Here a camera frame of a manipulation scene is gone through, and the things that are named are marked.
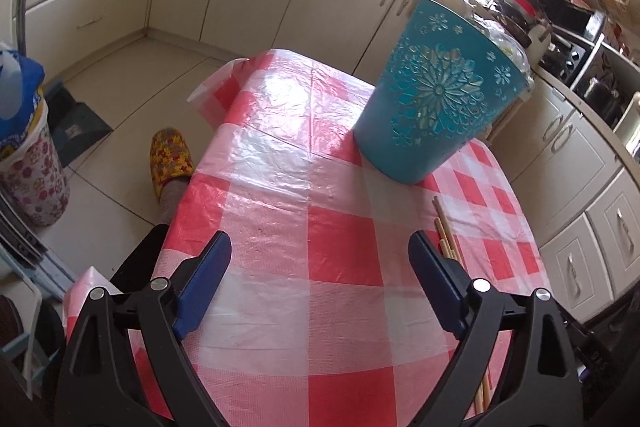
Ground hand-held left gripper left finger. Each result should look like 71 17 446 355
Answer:
52 231 233 427

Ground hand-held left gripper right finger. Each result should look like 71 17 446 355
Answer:
407 231 586 427

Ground pile of wooden chopsticks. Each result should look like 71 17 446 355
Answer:
432 196 496 414

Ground teal patterned plastic bucket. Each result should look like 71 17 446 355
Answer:
352 0 536 185

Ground person's leg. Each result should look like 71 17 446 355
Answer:
109 177 192 295

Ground yellow floral slipper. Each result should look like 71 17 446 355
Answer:
150 128 196 202

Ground red checkered plastic tablecloth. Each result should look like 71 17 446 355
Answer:
62 48 553 427

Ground grey metal rack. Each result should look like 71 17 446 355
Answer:
0 197 76 403

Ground floral trash bin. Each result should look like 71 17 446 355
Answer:
0 99 71 228

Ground black kettle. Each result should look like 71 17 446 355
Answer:
582 77 622 124

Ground clear plastic bag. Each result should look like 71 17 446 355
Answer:
470 14 536 82

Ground white kettle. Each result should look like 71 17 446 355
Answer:
525 24 552 62

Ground blue and white plastic bag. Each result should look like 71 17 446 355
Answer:
0 49 46 148

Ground black gas stove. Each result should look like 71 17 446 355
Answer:
545 12 607 82

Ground red and black pots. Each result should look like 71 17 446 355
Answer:
492 0 538 24

